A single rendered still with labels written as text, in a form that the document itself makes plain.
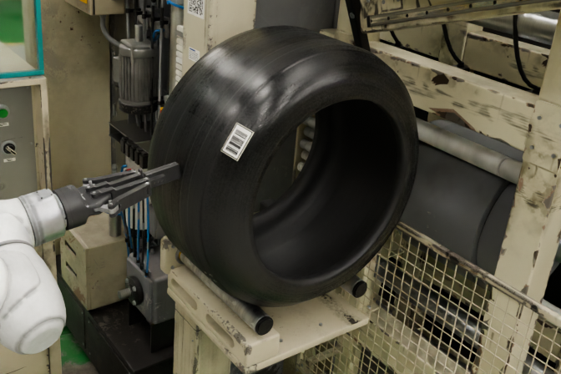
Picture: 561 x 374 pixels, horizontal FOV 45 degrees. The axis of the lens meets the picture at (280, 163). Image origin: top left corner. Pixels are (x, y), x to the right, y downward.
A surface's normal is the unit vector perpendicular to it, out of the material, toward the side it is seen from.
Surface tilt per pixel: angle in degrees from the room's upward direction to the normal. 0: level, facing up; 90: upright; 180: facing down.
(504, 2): 90
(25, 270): 33
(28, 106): 90
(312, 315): 0
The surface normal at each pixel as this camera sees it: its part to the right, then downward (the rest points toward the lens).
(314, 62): 0.34, -0.39
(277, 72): -0.11, -0.62
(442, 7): -0.80, 0.18
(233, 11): 0.59, 0.36
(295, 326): 0.08, -0.91
